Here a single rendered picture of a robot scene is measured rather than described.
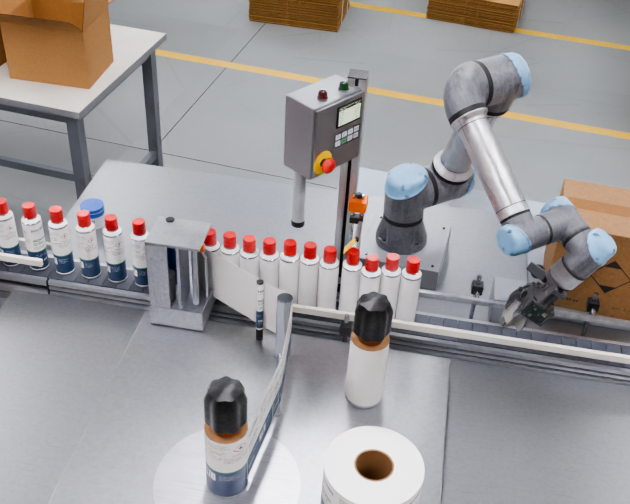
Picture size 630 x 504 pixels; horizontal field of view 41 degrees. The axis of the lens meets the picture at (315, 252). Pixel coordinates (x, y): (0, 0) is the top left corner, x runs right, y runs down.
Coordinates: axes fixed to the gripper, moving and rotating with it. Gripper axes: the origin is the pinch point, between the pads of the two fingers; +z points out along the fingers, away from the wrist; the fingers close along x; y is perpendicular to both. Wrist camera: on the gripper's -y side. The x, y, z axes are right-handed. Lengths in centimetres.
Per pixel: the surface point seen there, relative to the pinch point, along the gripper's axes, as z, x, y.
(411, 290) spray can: 6.4, -25.1, 2.2
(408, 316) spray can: 13.9, -20.4, 2.1
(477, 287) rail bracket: 1.1, -8.4, -7.6
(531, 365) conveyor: 3.8, 11.8, 5.4
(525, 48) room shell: 64, 75, -395
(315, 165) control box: -8, -64, 1
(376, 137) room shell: 107, 1, -248
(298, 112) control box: -16, -74, -1
